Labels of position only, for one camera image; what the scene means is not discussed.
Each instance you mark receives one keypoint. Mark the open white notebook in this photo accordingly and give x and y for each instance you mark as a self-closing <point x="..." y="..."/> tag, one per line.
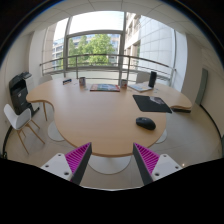
<point x="140" y="87"/>

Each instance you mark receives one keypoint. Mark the small cup on table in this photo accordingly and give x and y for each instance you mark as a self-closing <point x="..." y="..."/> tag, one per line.
<point x="82" y="81"/>

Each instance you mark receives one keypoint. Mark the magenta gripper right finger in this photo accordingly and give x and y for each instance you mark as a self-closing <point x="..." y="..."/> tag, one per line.
<point x="153" y="166"/>

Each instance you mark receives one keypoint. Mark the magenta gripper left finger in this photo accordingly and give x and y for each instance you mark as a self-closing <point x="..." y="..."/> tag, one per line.
<point x="70" y="166"/>

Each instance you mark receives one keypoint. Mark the black speaker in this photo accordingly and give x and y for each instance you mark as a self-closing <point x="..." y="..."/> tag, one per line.
<point x="152" y="79"/>

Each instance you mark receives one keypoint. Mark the black mouse pad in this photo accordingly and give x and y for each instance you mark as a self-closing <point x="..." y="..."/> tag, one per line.
<point x="151" y="104"/>

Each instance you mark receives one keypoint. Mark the white chair wooden legs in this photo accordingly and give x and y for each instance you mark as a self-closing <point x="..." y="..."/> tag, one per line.
<point x="18" y="122"/>

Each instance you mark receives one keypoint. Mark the wooden meeting table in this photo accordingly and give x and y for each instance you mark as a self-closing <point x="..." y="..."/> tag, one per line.
<point x="105" y="119"/>

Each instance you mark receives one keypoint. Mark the black computer mouse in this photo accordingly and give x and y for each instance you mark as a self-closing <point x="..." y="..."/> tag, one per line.
<point x="146" y="123"/>

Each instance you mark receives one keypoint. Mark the metal balcony railing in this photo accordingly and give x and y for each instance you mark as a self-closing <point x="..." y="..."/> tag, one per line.
<point x="124" y="65"/>

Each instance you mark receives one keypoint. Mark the small jar on table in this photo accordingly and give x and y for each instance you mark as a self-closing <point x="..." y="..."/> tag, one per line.
<point x="123" y="83"/>

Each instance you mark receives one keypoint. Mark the black office printer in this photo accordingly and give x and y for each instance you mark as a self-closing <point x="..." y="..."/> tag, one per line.
<point x="19" y="87"/>

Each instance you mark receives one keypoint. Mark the colourful magazine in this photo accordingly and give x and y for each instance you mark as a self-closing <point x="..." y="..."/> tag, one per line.
<point x="105" y="87"/>

